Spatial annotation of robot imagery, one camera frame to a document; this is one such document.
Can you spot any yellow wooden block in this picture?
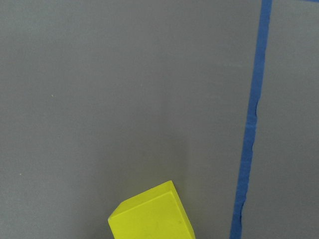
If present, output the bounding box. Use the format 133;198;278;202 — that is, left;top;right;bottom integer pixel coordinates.
108;180;195;239

